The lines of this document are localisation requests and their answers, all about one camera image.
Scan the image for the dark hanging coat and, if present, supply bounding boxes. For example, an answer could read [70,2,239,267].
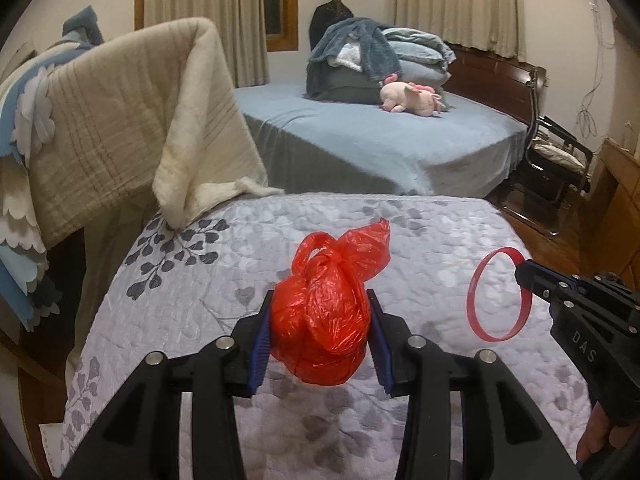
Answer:
[310,1,356,51]

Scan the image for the red plastic ring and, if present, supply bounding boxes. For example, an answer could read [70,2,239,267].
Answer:
[466,247,532,342]

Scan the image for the dark wooden headboard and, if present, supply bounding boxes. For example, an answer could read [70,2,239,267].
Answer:
[445,42,548,126]

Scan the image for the dark blue fleece blanket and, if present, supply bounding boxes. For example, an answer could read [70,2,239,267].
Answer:
[306,17,402,100]

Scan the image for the wooden framed window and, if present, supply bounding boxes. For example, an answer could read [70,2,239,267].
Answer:
[262,0,300,52]

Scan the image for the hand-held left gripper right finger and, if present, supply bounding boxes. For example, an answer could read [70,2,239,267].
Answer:
[367,289,583,480]

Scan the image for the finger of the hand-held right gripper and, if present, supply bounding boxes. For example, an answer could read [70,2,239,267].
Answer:
[517,271,567,307]
[515,257,585,292]

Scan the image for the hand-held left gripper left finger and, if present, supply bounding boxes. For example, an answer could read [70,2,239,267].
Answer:
[60,290,275,480]

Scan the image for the chair cushion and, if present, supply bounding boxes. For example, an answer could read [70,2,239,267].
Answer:
[532,137,586,171]

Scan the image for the pink plush toy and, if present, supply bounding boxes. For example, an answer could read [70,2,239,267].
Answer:
[378,72,446,117]

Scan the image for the wooden cabinet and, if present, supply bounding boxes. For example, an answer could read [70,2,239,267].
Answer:
[600,137,640,281]

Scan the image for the black folding chair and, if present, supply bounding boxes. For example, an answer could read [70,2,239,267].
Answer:
[500,116,593,236]

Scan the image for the bed with blue sheet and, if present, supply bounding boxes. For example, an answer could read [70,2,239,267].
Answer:
[234,84,530,198]

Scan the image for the beige woven blanket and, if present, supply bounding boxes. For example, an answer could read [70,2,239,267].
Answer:
[0,17,286,251]

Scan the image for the person's right hand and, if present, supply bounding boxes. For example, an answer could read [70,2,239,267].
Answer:
[575,400,620,466]

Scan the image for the grey-blue pillow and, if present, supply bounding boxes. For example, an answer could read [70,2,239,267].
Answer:
[325,57,451,106]

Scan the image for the folded light blue duvet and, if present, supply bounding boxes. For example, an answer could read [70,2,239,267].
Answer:
[382,27,457,68]

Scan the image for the red plastic bag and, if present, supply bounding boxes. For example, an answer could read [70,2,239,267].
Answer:
[270,217,392,386]

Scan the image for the beige curtain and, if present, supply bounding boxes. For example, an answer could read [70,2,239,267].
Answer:
[142,0,271,88]
[387,0,528,58]

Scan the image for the white wall cables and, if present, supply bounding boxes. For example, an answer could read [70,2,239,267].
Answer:
[577,0,616,136]

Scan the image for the grey leaf-print quilt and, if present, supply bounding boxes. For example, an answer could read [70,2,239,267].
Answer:
[60,194,593,480]

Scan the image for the blue and white scalloped cloth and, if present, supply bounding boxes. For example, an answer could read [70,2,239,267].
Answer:
[0,5,106,333]

